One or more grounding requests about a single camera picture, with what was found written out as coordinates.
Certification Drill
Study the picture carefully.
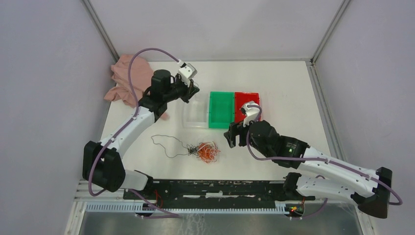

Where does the green plastic bin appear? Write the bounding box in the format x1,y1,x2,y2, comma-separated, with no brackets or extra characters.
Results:
208,92,235,129

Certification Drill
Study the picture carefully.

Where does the white slotted cable duct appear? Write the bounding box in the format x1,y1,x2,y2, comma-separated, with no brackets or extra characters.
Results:
85,202,289,215

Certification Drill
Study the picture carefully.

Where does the red plastic bin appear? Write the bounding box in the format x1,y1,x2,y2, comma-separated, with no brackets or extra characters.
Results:
232,92,261,124

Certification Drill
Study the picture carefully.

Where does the aluminium frame rail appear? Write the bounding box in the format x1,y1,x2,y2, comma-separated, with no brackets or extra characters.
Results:
74,180,368,204

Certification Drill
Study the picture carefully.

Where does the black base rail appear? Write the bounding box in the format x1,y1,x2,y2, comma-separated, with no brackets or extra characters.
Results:
139,179,316,209

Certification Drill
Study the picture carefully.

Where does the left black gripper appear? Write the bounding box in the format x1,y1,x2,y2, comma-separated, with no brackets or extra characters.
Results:
164,75,200,104

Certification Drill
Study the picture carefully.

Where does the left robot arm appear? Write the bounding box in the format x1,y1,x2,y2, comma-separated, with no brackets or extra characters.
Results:
82,64,200,199

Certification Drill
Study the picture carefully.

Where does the white cable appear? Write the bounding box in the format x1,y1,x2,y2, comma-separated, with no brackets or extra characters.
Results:
198,141,221,163

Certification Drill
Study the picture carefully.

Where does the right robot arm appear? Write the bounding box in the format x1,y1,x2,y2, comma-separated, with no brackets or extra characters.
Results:
224,120,392,219

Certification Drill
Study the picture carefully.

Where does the clear plastic bin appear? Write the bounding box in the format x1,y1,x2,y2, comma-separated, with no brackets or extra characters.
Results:
183,97,208,129

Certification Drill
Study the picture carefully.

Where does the orange cable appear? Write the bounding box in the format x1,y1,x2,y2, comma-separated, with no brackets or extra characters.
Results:
197,141,221,164

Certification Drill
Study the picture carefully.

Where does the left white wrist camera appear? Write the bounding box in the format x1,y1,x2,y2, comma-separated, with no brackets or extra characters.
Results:
177,60,198,87

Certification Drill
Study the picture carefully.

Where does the black cable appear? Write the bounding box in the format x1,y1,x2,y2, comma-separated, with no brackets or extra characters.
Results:
150,134,208,159

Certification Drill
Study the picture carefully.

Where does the pink cloth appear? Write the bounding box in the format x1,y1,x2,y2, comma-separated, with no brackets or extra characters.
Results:
104,54,154,108

